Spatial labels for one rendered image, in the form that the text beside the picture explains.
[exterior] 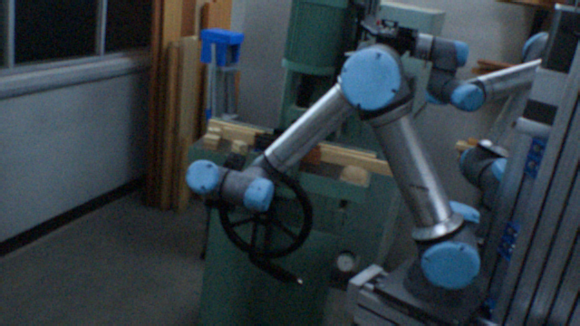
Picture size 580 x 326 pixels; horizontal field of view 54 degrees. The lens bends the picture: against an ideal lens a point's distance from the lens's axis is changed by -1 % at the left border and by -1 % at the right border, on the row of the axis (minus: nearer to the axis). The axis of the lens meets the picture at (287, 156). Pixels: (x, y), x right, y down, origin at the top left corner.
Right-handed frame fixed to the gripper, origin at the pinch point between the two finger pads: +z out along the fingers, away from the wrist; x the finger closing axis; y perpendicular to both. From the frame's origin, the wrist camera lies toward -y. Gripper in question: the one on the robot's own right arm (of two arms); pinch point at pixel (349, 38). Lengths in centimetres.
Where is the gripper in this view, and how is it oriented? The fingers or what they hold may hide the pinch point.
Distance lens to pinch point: 179.6
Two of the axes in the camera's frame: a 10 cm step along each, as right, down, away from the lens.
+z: -9.6, -2.2, 1.6
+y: -0.1, -5.6, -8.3
